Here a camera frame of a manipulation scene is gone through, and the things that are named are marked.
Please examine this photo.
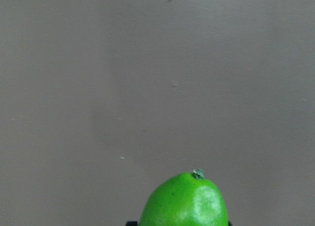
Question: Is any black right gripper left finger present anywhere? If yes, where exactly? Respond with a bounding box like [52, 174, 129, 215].
[126, 221, 138, 226]

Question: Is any green lime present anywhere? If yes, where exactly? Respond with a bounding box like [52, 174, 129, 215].
[138, 169, 229, 226]

